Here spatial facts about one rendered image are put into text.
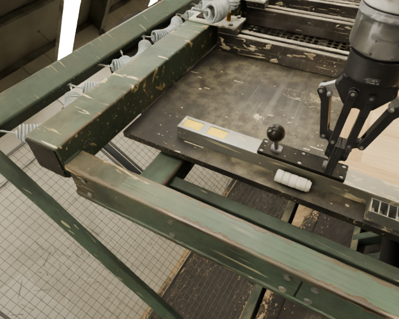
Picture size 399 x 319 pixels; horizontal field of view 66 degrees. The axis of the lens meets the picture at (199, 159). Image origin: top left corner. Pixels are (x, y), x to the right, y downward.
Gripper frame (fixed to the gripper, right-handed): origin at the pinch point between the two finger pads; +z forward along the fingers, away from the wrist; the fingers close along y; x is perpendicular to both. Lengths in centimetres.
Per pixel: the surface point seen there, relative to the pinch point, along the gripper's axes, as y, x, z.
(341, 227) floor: 36, 141, 197
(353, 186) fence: 6.0, 6.2, 11.7
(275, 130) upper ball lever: -12.0, 2.3, 0.1
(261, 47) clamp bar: -33, 56, 11
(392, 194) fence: 13.6, 7.7, 11.7
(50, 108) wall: -427, 205, 268
